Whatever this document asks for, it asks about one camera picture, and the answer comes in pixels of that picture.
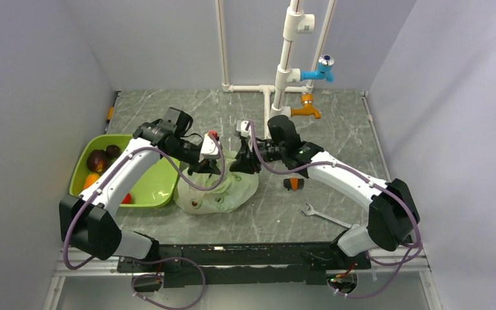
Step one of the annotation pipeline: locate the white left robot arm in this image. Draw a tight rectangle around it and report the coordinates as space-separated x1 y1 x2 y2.
59 107 225 271

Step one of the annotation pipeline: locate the orange plastic faucet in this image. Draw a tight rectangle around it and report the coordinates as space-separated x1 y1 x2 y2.
290 93 322 119

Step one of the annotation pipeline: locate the dark red fake apple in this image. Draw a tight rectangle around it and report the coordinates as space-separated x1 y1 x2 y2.
86 149 109 174

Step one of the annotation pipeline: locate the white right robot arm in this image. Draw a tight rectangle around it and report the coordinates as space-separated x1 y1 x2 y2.
231 115 420 268

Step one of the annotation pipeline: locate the white PVC pipe frame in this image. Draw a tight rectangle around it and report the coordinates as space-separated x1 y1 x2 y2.
214 0 338 140

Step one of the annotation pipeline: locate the red fake tomato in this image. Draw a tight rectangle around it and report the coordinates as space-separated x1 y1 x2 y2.
121 193 133 204

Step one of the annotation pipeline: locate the blue plastic faucet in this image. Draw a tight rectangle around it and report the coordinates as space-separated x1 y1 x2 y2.
300 54 335 83

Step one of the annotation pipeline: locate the dark maroon fake plum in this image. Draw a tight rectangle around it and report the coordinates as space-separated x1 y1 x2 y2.
105 145 122 160

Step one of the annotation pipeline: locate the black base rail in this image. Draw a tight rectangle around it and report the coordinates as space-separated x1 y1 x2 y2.
113 238 371 288

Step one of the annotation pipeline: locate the light green plastic bag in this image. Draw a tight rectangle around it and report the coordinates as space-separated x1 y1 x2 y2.
173 150 259 214

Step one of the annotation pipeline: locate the yellow orange fake mango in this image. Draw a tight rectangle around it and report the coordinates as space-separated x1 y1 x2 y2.
82 172 100 190

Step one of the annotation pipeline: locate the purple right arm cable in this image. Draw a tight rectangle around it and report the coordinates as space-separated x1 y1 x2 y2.
247 121 424 267

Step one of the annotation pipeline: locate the black orange small tool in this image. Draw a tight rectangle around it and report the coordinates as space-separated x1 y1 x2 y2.
283 178 305 191

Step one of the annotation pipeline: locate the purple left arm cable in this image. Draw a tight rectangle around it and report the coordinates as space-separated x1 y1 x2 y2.
62 136 227 271

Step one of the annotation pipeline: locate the silver metal wrench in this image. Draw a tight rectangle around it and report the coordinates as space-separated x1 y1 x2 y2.
299 203 362 230

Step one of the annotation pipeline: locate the green plastic basin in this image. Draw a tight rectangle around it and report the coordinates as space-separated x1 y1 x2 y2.
68 134 178 208

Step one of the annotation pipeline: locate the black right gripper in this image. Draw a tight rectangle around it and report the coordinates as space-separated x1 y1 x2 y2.
229 136 286 175

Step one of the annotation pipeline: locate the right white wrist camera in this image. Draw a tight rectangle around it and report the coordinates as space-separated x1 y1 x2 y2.
235 120 252 139

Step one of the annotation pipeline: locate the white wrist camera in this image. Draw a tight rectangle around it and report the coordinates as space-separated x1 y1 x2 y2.
235 120 252 139
200 130 223 160

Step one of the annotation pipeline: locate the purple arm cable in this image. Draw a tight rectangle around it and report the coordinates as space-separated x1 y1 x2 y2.
247 121 424 267
62 136 227 271

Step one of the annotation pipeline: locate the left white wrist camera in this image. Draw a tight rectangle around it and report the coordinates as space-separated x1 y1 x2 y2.
200 130 223 160

